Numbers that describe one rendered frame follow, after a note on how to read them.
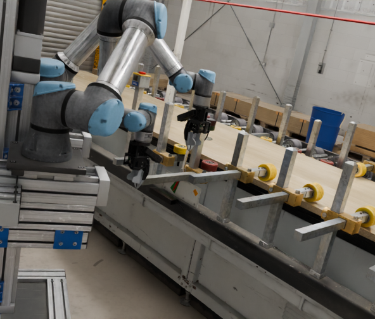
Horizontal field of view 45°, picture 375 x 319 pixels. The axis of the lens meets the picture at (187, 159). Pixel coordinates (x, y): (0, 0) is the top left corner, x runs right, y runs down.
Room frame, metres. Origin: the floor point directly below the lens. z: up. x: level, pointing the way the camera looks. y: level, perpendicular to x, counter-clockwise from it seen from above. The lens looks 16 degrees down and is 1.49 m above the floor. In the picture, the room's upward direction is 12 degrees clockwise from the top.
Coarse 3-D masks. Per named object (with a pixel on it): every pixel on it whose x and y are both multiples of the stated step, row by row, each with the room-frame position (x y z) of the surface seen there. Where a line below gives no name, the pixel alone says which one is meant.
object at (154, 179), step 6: (162, 174) 1.94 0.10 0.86; (168, 174) 1.96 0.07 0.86; (174, 174) 1.97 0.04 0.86; (180, 174) 1.99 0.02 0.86; (186, 174) 2.01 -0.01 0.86; (144, 180) 1.83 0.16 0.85; (150, 180) 1.85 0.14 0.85; (156, 180) 1.88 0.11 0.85; (162, 180) 1.90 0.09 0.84; (168, 180) 1.93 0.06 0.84; (174, 180) 1.96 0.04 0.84; (180, 180) 1.98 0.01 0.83
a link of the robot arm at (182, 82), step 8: (160, 40) 1.82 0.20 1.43; (152, 48) 1.81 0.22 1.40; (160, 48) 1.81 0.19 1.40; (168, 48) 1.83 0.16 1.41; (160, 56) 1.81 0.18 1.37; (168, 56) 1.82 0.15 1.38; (160, 64) 1.82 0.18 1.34; (168, 64) 1.81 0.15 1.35; (176, 64) 1.82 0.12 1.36; (168, 72) 1.82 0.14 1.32; (176, 72) 1.82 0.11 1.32; (184, 72) 1.83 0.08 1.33; (176, 80) 1.80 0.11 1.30; (184, 80) 1.80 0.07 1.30; (192, 80) 1.83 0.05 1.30; (176, 88) 1.80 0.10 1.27; (184, 88) 1.80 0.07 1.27
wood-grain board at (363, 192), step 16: (80, 80) 3.91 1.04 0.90; (128, 96) 3.60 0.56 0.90; (144, 96) 3.77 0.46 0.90; (160, 112) 3.21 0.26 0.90; (176, 112) 3.34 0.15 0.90; (176, 128) 2.77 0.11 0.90; (224, 128) 3.09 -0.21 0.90; (208, 144) 2.52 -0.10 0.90; (224, 144) 2.61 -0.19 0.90; (256, 144) 2.79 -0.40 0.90; (272, 144) 2.89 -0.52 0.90; (224, 160) 2.25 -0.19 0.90; (256, 160) 2.39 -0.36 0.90; (272, 160) 2.46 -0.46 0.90; (304, 160) 2.63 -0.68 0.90; (304, 176) 2.26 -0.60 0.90; (320, 176) 2.33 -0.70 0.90; (336, 176) 2.41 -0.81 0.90; (352, 192) 2.14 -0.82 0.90; (368, 192) 2.20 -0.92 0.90; (320, 208) 1.80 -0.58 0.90; (352, 208) 1.89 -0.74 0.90
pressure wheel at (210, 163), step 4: (204, 160) 2.14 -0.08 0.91; (208, 160) 2.16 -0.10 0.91; (204, 164) 2.10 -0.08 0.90; (208, 164) 2.10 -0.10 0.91; (212, 164) 2.11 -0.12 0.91; (216, 164) 2.12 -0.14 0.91; (204, 168) 2.10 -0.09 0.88; (208, 168) 2.09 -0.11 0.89; (212, 168) 2.10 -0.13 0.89; (216, 168) 2.11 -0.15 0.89
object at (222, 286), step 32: (256, 192) 2.08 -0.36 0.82; (96, 224) 2.98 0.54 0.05; (128, 224) 2.76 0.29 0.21; (160, 224) 2.55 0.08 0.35; (256, 224) 2.05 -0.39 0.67; (288, 224) 1.94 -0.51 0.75; (160, 256) 2.49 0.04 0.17; (192, 256) 2.30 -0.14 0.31; (352, 256) 1.72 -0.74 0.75; (224, 288) 2.15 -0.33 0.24; (256, 288) 2.03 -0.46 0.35; (352, 288) 1.69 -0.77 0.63
